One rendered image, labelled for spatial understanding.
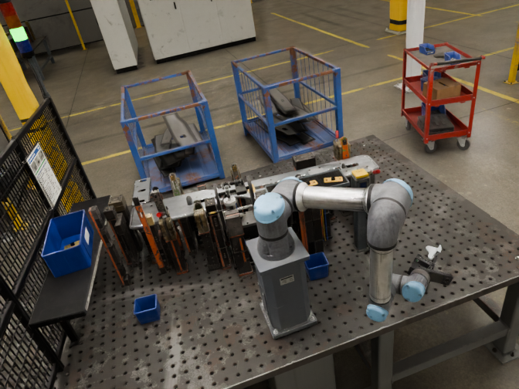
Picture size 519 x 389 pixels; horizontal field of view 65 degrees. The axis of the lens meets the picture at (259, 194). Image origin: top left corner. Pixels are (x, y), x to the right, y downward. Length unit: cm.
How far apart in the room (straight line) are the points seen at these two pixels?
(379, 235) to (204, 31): 884
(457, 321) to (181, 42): 835
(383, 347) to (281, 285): 64
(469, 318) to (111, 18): 858
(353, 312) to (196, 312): 73
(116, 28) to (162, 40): 97
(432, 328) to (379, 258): 143
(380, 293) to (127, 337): 117
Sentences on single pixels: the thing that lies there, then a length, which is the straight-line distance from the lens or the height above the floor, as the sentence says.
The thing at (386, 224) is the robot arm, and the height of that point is 134.
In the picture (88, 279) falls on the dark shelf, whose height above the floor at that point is 103.
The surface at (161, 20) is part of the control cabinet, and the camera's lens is 974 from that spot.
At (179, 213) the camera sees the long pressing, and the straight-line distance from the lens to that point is 217.
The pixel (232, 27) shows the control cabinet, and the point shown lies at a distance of 1003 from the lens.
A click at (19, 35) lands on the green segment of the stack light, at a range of 265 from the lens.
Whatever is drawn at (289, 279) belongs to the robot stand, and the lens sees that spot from 165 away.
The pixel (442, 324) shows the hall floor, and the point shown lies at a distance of 283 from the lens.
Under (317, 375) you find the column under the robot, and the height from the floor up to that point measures 40.
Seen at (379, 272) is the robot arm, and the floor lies 114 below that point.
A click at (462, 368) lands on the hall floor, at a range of 267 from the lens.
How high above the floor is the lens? 217
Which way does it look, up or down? 33 degrees down
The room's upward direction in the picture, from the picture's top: 11 degrees counter-clockwise
